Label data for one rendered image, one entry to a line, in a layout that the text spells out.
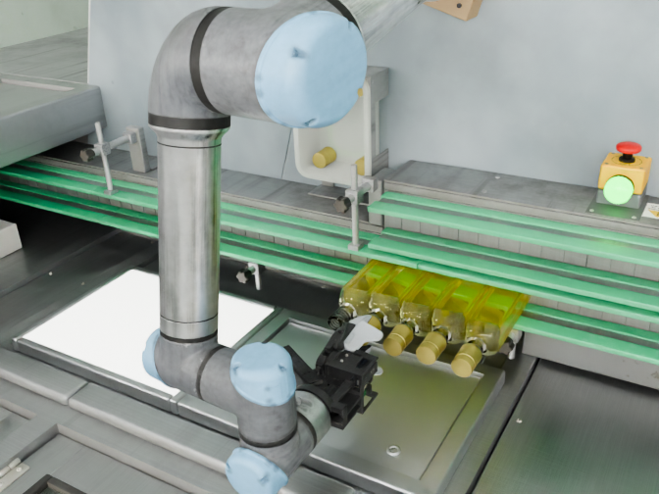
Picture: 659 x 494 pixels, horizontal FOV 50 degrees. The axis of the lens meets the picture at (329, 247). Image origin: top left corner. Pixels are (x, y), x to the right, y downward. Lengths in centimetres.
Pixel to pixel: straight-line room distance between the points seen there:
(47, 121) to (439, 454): 120
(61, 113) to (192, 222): 104
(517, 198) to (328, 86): 62
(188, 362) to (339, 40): 44
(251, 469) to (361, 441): 30
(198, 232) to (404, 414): 52
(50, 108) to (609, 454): 140
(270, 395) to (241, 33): 41
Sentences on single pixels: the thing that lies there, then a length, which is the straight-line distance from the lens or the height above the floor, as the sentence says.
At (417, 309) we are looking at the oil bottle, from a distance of 118.
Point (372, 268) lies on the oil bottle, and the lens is 130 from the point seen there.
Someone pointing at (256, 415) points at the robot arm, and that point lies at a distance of 87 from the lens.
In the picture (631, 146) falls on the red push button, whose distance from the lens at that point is 127.
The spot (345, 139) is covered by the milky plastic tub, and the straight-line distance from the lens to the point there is 149.
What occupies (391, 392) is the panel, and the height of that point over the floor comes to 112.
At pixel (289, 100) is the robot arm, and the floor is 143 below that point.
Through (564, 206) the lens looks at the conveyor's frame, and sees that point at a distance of 127.
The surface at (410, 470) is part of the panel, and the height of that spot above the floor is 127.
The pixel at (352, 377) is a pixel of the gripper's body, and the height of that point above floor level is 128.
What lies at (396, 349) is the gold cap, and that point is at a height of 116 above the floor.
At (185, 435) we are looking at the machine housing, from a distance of 121.
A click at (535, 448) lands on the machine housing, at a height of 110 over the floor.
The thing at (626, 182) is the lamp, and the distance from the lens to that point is 125.
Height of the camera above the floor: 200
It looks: 50 degrees down
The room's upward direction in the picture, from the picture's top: 130 degrees counter-clockwise
